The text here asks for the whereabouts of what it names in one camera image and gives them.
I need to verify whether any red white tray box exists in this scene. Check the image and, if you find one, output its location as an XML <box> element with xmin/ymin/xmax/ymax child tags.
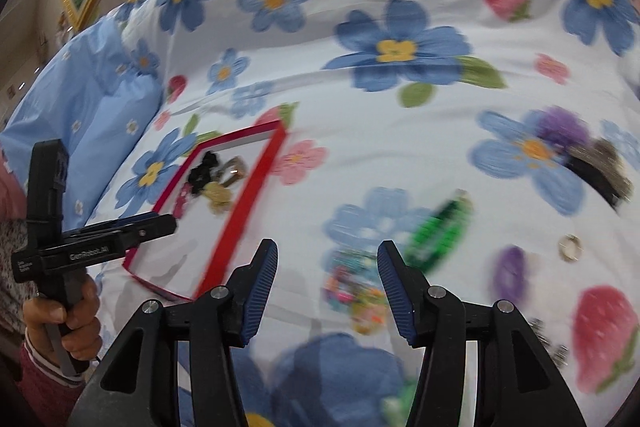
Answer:
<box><xmin>122</xmin><ymin>119</ymin><xmax>286</xmax><ymax>300</ymax></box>

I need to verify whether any silver chain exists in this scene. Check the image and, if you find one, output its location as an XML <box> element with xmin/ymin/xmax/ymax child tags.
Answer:
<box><xmin>528</xmin><ymin>316</ymin><xmax>572</xmax><ymax>369</ymax></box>

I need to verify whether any pink hair clip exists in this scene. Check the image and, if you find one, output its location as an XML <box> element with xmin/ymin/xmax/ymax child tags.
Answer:
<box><xmin>172</xmin><ymin>183</ymin><xmax>192</xmax><ymax>220</ymax></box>

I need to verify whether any purple hair tie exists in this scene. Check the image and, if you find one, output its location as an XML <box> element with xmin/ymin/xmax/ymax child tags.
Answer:
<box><xmin>491</xmin><ymin>245</ymin><xmax>530</xmax><ymax>306</ymax></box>

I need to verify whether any blue pillow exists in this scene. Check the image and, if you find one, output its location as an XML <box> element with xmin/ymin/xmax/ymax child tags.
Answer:
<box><xmin>1</xmin><ymin>17</ymin><xmax>163</xmax><ymax>230</ymax></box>

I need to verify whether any colorful bead bracelet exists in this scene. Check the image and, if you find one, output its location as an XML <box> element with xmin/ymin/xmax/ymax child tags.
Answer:
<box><xmin>322</xmin><ymin>248</ymin><xmax>392</xmax><ymax>337</ymax></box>

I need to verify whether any dark beaded hair claw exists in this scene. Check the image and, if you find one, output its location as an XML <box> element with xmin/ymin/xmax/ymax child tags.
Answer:
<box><xmin>565</xmin><ymin>139</ymin><xmax>634</xmax><ymax>210</ymax></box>

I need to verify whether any floral bed sheet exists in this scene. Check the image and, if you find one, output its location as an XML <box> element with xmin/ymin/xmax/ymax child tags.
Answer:
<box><xmin>96</xmin><ymin>0</ymin><xmax>639</xmax><ymax>426</ymax></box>

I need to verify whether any black scrunchie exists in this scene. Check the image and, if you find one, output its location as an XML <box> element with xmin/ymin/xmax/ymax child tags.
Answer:
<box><xmin>186</xmin><ymin>152</ymin><xmax>220</xmax><ymax>196</ymax></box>

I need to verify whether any green braided bracelet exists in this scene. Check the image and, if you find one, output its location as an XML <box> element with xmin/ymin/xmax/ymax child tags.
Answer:
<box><xmin>401</xmin><ymin>188</ymin><xmax>475</xmax><ymax>275</ymax></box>

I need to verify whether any bronze studded bracelet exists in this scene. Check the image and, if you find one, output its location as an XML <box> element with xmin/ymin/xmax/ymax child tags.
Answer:
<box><xmin>214</xmin><ymin>156</ymin><xmax>250</xmax><ymax>188</ymax></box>

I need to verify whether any gold ring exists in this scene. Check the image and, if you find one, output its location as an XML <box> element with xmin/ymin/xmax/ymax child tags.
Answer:
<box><xmin>557</xmin><ymin>234</ymin><xmax>585</xmax><ymax>264</ymax></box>

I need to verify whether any left hand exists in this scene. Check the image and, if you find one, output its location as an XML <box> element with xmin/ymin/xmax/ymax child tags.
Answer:
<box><xmin>23</xmin><ymin>275</ymin><xmax>102</xmax><ymax>366</ymax></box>

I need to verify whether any purple fluffy scrunchie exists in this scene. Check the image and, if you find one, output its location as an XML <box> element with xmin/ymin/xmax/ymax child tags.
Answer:
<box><xmin>536</xmin><ymin>106</ymin><xmax>590</xmax><ymax>152</ymax></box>

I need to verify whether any yellow hair clip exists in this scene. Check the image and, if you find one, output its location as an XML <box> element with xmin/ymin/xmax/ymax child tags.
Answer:
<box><xmin>202</xmin><ymin>182</ymin><xmax>232</xmax><ymax>216</ymax></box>

